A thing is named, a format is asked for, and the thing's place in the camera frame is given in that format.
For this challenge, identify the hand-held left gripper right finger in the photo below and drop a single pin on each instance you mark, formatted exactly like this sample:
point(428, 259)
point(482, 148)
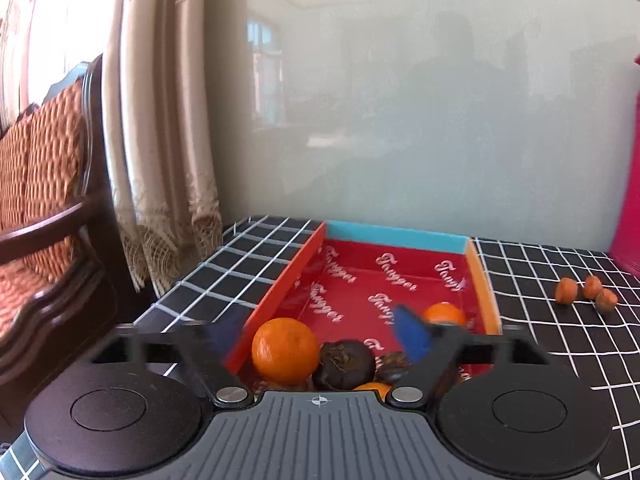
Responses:
point(412, 332)

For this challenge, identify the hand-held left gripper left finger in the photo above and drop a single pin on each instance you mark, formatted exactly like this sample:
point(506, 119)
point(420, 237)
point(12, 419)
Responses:
point(225, 332)

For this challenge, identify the small orange tangerine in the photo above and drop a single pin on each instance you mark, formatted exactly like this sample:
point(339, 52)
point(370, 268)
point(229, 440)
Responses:
point(374, 389)
point(445, 314)

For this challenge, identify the dark brown round fruit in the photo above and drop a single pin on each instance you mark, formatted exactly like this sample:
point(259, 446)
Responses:
point(346, 365)
point(392, 366)

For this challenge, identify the large orange tangerine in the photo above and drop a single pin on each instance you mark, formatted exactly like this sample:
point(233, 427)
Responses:
point(285, 352)

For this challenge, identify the red printed cardboard tray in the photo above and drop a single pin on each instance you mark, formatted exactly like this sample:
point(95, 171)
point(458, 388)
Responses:
point(360, 280)

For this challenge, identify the small orange-brown fruit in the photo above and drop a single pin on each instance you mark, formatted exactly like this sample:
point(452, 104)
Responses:
point(593, 286)
point(606, 301)
point(566, 291)

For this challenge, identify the wooden sofa with cushions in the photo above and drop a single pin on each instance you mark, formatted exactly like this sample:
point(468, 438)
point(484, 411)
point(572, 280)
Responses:
point(65, 310)

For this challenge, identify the beige embroidered curtain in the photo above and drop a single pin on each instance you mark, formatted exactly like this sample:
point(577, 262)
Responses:
point(160, 135)

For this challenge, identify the orange patterned sofa cushion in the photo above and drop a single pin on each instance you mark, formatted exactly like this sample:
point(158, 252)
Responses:
point(47, 160)

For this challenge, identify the red thermos flask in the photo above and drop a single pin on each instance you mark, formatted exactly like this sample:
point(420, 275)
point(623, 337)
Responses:
point(630, 210)

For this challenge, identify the sheer window curtain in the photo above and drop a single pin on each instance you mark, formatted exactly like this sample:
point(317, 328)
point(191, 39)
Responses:
point(45, 25)

